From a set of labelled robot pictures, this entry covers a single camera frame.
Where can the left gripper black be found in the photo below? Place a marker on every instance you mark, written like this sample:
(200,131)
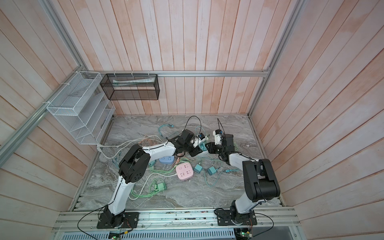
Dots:
(196,151)

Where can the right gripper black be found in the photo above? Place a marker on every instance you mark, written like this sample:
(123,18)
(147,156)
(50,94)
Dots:
(212,145)

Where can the pink USB charger front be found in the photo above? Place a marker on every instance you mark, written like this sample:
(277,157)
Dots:
(180,155)

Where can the blue power strip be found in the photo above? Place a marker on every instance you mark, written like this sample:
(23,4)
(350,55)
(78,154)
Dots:
(169,160)

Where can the pink power strip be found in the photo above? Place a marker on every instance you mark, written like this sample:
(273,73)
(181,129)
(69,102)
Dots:
(184,171)

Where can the teal USB charger with green cable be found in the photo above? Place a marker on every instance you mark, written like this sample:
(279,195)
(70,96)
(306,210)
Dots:
(198,168)

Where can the light green USB charger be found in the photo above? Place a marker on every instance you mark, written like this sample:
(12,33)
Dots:
(160,187)

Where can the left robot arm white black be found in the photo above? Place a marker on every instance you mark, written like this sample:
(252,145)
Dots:
(133,165)

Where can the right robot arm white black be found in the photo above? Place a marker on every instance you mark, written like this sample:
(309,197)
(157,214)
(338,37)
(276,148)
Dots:
(260,181)

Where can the black mesh basket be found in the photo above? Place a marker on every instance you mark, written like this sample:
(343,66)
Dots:
(118,87)

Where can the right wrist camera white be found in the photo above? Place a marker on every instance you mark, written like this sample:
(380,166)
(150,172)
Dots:
(218,134)

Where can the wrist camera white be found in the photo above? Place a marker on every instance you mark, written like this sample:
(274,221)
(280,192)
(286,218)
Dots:
(199,139)
(218,134)

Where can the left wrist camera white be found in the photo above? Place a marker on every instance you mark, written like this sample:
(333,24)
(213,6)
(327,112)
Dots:
(199,139)

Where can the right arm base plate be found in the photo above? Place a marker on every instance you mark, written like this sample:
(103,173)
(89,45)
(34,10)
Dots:
(232,218)

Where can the aluminium front rail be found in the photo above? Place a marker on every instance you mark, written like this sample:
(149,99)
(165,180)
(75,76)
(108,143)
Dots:
(170,219)

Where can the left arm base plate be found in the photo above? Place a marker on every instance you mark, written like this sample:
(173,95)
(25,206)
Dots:
(123,220)

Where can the white wire mesh shelf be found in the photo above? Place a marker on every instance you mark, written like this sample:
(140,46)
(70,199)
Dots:
(84,113)

